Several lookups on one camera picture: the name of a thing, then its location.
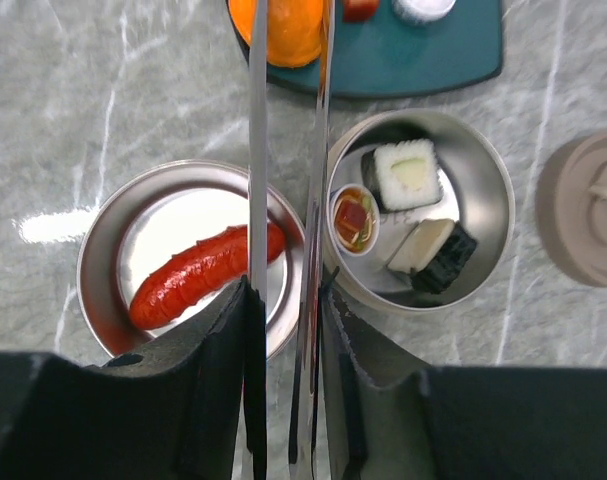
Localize right steel lunch container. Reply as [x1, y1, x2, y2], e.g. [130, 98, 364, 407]
[323, 109, 515, 316]

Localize red sausage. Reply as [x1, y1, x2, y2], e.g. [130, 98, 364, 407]
[127, 223, 287, 331]

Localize white sushi roll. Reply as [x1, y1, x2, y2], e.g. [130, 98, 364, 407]
[360, 139, 443, 213]

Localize black white tofu block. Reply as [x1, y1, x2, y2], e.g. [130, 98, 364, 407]
[387, 218, 478, 294]

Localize steel lunch container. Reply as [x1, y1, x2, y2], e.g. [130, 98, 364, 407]
[323, 109, 515, 316]
[76, 159, 307, 361]

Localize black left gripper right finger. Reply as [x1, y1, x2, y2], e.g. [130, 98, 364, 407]
[322, 291, 607, 479]

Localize small white rice bowl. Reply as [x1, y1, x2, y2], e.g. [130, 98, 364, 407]
[392, 0, 456, 25]

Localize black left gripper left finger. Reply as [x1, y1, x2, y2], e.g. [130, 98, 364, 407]
[0, 279, 267, 479]

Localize red bacon roll piece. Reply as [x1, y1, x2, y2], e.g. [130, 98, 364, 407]
[342, 0, 379, 23]

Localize metal food tongs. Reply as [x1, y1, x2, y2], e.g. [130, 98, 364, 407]
[248, 1, 335, 479]

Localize left steel lunch container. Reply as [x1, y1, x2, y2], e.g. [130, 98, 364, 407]
[76, 159, 307, 361]

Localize orange half fruit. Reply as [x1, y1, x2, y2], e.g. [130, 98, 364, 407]
[228, 0, 324, 68]

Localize teal square plate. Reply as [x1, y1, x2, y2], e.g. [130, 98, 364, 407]
[227, 0, 504, 100]

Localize beige lid with handle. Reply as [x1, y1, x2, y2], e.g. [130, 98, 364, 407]
[535, 129, 607, 288]

